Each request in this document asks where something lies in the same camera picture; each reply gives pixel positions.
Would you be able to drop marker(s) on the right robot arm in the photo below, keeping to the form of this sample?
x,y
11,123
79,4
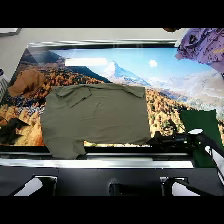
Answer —
x,y
173,140

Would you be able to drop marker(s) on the olive green shirt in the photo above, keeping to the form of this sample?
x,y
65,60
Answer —
x,y
100,115

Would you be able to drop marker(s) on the dark green garment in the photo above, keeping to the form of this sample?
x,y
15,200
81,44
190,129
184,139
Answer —
x,y
203,120

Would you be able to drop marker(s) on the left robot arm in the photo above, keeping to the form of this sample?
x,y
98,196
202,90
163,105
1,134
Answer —
x,y
11,131

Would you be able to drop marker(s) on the silver frame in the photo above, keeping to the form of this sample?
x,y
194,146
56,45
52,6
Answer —
x,y
100,163

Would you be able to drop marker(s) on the brown garment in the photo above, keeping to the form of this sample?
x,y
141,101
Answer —
x,y
27,81

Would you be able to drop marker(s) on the purple printed garment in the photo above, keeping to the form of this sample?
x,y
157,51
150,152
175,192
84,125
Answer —
x,y
205,45

